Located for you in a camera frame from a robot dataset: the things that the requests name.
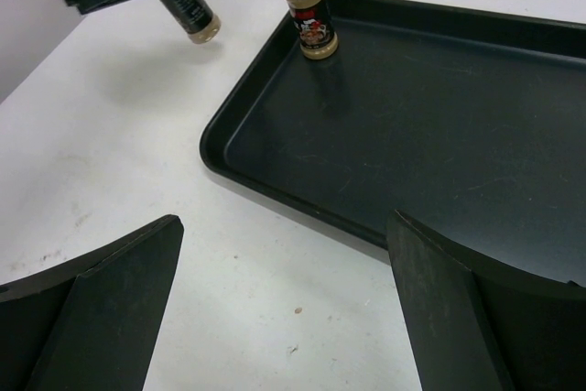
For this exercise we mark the black rectangular tray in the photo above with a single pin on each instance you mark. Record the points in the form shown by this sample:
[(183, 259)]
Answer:
[(472, 123)]

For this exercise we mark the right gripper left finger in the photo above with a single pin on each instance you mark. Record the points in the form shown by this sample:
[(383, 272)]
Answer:
[(92, 322)]

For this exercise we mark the black-capped spice jar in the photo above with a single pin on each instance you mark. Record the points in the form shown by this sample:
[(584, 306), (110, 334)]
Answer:
[(196, 18), (312, 19)]

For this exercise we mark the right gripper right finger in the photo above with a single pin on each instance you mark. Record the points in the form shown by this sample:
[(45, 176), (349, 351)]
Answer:
[(475, 323)]

